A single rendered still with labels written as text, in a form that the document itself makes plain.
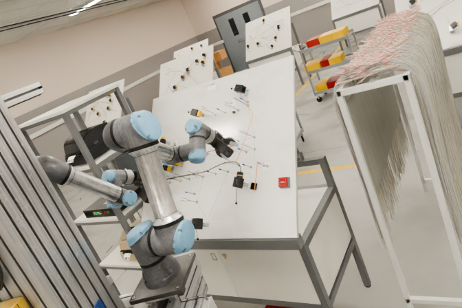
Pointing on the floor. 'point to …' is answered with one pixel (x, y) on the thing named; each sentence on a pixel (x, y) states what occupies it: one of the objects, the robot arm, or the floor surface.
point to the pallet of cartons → (219, 63)
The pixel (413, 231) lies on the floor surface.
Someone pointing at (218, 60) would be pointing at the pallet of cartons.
